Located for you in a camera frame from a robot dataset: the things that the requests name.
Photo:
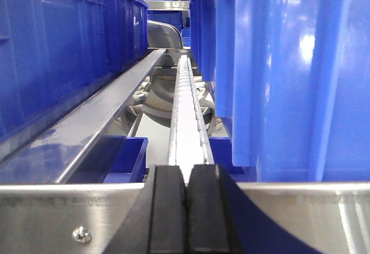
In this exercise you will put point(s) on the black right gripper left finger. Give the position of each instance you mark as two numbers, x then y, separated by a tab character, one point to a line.
156	223

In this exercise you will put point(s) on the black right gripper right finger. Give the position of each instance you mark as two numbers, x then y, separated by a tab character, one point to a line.
222	219

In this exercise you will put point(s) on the small blue bin lower shelf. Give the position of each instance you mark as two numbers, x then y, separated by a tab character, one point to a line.
114	159

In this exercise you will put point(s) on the white roller track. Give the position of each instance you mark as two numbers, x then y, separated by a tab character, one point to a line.
189	143

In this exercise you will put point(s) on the large blue bin right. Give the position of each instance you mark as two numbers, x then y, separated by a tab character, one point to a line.
290	81

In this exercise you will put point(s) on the large blue bin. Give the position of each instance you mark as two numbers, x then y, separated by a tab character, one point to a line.
290	81
51	51

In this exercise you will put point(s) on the large blue bin left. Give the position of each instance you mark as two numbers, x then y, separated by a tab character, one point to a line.
51	51

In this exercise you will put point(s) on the rail screw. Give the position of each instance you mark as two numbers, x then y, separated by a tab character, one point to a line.
81	235

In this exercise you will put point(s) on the steel front shelf rail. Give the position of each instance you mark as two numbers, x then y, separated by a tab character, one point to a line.
330	217

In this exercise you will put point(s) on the steel divider rail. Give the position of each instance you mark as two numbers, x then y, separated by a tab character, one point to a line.
55	155

